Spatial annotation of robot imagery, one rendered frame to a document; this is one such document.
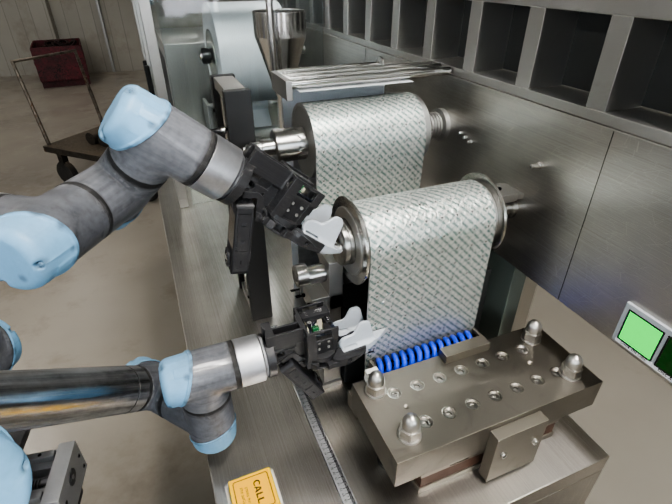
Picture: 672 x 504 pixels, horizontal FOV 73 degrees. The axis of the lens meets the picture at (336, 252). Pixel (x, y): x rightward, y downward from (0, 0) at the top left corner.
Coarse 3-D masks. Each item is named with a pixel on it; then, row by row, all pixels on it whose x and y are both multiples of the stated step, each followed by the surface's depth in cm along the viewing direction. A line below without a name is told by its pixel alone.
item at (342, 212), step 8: (488, 192) 78; (344, 208) 72; (496, 208) 77; (344, 216) 73; (352, 216) 70; (496, 216) 77; (352, 224) 70; (496, 224) 78; (360, 240) 69; (360, 248) 69; (360, 256) 70; (352, 264) 74; (360, 264) 71; (352, 272) 75
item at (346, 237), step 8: (344, 224) 72; (344, 232) 71; (352, 232) 71; (336, 240) 73; (344, 240) 70; (352, 240) 71; (344, 248) 71; (352, 248) 71; (336, 256) 75; (344, 256) 71; (352, 256) 72; (344, 264) 73
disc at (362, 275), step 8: (336, 200) 75; (344, 200) 72; (336, 208) 76; (352, 208) 70; (360, 216) 68; (360, 224) 68; (360, 232) 69; (368, 248) 68; (368, 256) 68; (368, 264) 69; (344, 272) 79; (360, 272) 72; (368, 272) 70; (352, 280) 76; (360, 280) 73
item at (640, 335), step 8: (632, 320) 65; (640, 320) 64; (624, 328) 67; (632, 328) 66; (640, 328) 65; (648, 328) 63; (624, 336) 67; (632, 336) 66; (640, 336) 65; (648, 336) 64; (656, 336) 63; (632, 344) 66; (640, 344) 65; (648, 344) 64; (656, 344) 63; (640, 352) 65; (648, 352) 64
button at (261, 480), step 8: (256, 472) 75; (264, 472) 75; (232, 480) 74; (240, 480) 74; (248, 480) 74; (256, 480) 74; (264, 480) 74; (272, 480) 74; (232, 488) 73; (240, 488) 73; (248, 488) 73; (256, 488) 73; (264, 488) 73; (272, 488) 73; (232, 496) 72; (240, 496) 72; (248, 496) 72; (256, 496) 72; (264, 496) 72; (272, 496) 72
